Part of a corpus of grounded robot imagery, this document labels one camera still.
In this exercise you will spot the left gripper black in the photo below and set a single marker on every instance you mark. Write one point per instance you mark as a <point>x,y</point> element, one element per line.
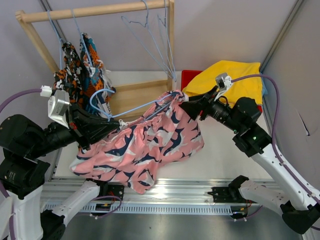
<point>91,127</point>

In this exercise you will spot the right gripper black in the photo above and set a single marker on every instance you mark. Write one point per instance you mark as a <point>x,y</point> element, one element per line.
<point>196,104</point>

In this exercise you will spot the blue wire hanger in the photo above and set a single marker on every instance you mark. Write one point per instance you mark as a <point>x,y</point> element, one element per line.
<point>80,32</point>
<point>55,25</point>
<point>146,32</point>
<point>130,103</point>
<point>165,35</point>

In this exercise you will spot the teal pirate print shorts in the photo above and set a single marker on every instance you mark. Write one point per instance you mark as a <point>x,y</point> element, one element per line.
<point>97,87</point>

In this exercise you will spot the orange black camo shorts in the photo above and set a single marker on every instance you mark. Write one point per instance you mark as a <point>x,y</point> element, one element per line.
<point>71,77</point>

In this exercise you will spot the yellow shorts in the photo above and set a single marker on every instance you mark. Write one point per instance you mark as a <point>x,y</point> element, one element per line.
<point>226,64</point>

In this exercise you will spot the pink shark print shorts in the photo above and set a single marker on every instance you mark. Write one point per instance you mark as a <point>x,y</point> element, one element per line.
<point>132,154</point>

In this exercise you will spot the light blue shorts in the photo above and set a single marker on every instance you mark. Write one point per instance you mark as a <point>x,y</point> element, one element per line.
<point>264,89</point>

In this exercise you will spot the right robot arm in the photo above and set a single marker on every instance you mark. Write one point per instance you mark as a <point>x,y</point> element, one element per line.
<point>298,202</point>

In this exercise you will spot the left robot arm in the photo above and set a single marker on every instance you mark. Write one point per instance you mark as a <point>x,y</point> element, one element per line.
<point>22,172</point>

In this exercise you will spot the red plastic bin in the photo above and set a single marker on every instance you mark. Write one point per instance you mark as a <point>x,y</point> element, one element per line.
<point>187,77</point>

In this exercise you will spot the wooden clothes rack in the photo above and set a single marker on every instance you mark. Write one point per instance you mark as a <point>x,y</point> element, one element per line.
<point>26,21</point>

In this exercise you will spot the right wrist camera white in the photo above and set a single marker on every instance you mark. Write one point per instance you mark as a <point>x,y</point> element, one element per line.
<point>224,83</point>

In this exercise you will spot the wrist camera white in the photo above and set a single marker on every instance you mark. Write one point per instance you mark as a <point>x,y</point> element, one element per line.
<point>58,104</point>
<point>224,83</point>

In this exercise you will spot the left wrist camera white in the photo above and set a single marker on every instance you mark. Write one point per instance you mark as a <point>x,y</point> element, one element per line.
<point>58,104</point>

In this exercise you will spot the aluminium mounting rail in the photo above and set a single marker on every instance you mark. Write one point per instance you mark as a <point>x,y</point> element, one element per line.
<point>165,191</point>

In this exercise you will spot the grey cable duct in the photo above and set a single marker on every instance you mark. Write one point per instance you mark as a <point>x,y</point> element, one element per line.
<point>169,209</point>

